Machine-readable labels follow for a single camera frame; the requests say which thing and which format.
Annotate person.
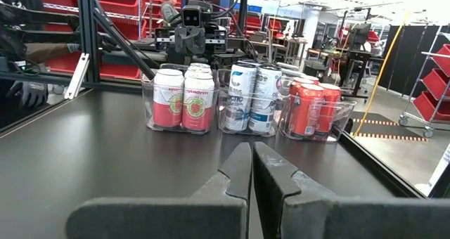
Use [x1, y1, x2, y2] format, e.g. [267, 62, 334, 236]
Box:
[0, 0, 119, 110]
[160, 0, 181, 27]

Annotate black diagonal frame strut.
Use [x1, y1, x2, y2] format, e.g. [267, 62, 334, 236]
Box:
[91, 5, 161, 81]

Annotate silver flat bracket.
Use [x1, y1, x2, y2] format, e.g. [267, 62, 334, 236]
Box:
[64, 52, 91, 101]

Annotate dark monitor on stand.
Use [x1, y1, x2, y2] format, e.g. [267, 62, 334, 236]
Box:
[346, 6, 374, 100]

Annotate black mat with orange edge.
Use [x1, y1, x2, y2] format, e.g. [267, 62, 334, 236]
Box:
[349, 110, 429, 143]

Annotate black room divider panels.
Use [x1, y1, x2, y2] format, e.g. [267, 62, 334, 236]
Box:
[378, 23, 450, 96]

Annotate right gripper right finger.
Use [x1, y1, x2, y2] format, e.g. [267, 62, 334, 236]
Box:
[252, 141, 450, 239]

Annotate yellow cable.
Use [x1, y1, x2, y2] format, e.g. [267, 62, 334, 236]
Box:
[352, 11, 411, 138]

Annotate red Fanta can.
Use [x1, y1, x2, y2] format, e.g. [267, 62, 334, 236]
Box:
[290, 77, 316, 87]
[315, 82, 342, 134]
[288, 83, 325, 138]

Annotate person's hand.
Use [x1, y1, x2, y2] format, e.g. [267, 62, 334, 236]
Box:
[6, 79, 49, 109]

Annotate wire cart with red bins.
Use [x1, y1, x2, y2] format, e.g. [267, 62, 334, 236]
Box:
[398, 23, 450, 138]

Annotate red bin shelving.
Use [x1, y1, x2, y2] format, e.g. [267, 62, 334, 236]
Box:
[27, 0, 186, 81]

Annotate clear plastic bin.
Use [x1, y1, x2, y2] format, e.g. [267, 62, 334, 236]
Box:
[215, 60, 286, 138]
[140, 62, 219, 135]
[278, 74, 358, 144]

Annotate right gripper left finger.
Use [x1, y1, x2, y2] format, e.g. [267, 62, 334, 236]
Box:
[65, 141, 253, 239]

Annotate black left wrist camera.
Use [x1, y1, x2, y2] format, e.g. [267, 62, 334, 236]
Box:
[181, 5, 204, 28]

